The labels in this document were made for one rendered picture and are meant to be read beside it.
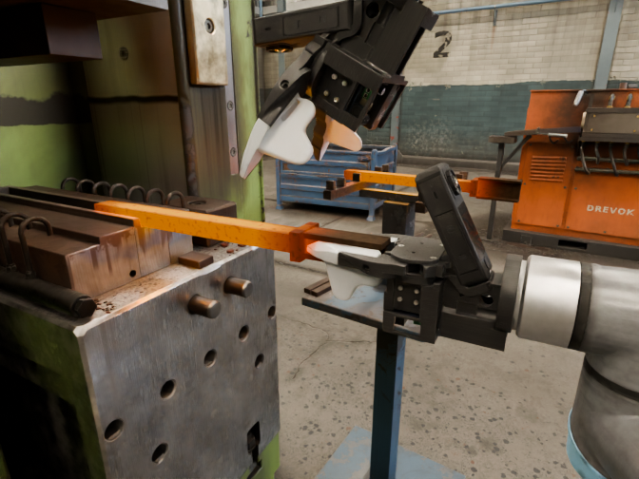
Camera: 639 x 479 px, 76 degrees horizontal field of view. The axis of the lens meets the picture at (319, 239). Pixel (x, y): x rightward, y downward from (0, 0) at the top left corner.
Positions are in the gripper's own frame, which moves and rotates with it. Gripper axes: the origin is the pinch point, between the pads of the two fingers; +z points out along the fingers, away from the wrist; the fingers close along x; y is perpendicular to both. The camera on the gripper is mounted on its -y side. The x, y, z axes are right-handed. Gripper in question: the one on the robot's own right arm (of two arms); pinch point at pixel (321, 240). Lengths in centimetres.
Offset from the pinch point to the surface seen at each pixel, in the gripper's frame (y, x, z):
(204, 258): 7.6, 4.7, 22.5
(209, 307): 12.5, 0.1, 18.0
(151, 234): 3.1, 0.0, 27.6
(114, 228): 1.2, -4.6, 29.1
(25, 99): -16, 12, 75
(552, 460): 101, 95, -37
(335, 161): 42, 349, 170
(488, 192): 3, 53, -11
